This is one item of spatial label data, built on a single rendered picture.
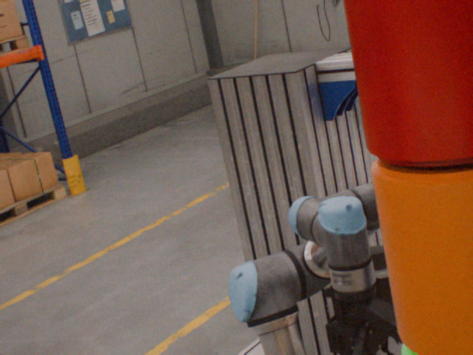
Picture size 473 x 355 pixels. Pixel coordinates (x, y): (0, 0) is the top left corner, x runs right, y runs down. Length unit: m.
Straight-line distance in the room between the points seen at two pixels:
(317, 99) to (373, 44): 1.83
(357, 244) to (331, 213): 0.07
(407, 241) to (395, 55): 0.05
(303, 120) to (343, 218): 0.52
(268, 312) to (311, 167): 0.33
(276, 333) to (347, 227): 0.51
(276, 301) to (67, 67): 10.11
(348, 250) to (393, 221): 1.30
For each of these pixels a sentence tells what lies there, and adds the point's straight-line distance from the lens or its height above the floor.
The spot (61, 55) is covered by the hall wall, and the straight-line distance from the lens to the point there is 11.89.
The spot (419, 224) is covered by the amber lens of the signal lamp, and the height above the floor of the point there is 2.26.
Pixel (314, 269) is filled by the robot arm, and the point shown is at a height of 1.63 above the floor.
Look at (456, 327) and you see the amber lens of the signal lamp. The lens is 0.25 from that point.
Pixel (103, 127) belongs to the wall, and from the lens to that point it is 12.10.
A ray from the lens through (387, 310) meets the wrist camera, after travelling 1.60.
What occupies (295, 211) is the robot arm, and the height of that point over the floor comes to 1.84.
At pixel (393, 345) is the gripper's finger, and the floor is 1.59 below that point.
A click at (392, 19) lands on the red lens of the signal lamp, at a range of 0.23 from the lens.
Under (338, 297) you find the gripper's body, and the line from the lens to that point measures 1.60.
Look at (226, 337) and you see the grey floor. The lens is 5.74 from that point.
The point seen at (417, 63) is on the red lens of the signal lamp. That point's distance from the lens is 0.23.
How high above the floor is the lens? 2.34
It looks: 15 degrees down
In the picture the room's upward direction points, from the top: 11 degrees counter-clockwise
